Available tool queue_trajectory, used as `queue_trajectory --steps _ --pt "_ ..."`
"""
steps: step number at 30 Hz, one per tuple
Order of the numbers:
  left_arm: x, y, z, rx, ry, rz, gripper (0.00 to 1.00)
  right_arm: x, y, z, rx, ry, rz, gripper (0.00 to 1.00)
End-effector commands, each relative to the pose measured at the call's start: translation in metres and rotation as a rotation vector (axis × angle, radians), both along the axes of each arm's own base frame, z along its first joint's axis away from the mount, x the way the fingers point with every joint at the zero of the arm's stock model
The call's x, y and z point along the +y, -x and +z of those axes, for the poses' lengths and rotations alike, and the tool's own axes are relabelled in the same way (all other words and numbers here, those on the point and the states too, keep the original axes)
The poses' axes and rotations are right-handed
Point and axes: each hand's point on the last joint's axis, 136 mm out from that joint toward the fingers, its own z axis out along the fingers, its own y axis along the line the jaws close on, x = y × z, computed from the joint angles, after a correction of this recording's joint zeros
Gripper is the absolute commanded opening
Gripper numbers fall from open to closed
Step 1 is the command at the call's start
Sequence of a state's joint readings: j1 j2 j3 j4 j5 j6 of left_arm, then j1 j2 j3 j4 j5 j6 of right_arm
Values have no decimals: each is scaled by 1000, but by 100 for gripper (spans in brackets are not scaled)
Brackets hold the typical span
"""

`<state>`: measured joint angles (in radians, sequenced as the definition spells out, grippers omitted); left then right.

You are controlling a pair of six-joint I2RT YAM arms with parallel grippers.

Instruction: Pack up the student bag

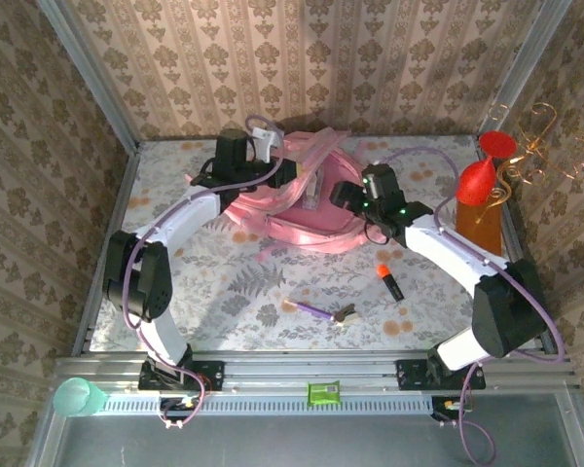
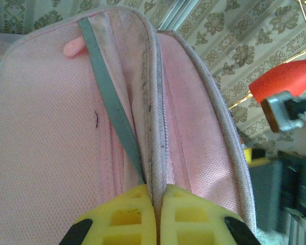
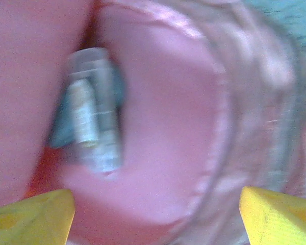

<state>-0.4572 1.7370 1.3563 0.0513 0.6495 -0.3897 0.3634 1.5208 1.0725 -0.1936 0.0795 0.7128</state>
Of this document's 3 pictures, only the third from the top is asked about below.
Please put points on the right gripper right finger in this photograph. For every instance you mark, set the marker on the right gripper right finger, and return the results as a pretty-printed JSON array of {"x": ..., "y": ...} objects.
[{"x": 278, "y": 222}]

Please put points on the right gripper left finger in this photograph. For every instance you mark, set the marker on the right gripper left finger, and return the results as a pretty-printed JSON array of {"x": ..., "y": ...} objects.
[{"x": 28, "y": 222}]

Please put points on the grey-blue pencil case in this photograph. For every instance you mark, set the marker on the grey-blue pencil case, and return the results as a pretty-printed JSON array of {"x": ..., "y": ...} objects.
[{"x": 61, "y": 127}]

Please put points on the pink backpack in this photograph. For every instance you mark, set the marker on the pink backpack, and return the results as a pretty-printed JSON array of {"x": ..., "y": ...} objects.
[{"x": 168, "y": 114}]

